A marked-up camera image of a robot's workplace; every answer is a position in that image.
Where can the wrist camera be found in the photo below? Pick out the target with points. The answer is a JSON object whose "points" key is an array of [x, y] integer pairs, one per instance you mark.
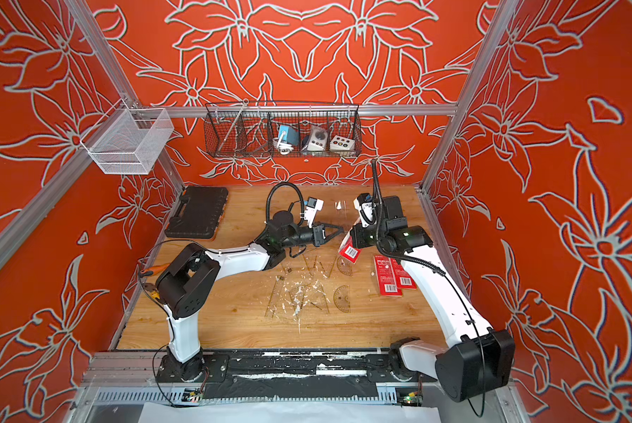
{"points": [[364, 204], [312, 206]]}

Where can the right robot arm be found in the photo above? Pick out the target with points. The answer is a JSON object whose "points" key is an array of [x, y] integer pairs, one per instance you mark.
{"points": [[476, 358]]}

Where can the black tool case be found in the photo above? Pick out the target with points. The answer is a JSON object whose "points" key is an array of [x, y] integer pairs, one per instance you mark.
{"points": [[198, 213]]}

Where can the white grey device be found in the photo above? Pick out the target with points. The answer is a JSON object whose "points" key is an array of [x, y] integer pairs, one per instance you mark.
{"points": [[316, 141]]}

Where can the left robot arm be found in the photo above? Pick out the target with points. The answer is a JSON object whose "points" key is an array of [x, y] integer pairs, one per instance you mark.
{"points": [[185, 284]]}

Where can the orange handled screwdriver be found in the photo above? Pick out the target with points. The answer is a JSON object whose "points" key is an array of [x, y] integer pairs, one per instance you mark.
{"points": [[153, 271]]}

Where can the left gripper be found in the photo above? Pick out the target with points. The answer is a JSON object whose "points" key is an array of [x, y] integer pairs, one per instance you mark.
{"points": [[317, 233]]}

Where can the blue white box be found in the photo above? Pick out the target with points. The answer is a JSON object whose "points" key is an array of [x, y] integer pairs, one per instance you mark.
{"points": [[288, 135]]}

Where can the clear triangle ruler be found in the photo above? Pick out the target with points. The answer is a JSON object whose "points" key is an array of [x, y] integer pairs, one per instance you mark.
{"points": [[315, 296], [319, 265]]}

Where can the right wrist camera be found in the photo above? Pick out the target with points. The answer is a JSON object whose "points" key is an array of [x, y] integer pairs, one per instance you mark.
{"points": [[364, 204]]}

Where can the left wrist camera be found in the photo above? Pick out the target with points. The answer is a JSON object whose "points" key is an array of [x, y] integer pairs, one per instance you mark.
{"points": [[312, 206]]}

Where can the white dotted cube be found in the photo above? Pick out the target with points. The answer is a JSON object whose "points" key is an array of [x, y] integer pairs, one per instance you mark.
{"points": [[339, 144]]}

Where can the black wire basket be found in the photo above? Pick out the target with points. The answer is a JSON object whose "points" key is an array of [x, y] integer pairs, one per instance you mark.
{"points": [[244, 130]]}

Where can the clear protractor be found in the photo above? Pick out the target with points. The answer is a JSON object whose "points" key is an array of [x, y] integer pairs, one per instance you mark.
{"points": [[344, 266], [341, 299]]}

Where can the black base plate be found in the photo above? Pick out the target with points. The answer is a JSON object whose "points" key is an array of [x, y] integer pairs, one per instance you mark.
{"points": [[302, 374]]}

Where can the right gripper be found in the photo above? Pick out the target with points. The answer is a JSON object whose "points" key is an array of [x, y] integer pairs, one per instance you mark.
{"points": [[357, 233]]}

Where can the white mesh basket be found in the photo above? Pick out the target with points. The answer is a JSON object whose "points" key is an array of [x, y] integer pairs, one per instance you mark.
{"points": [[128, 144]]}

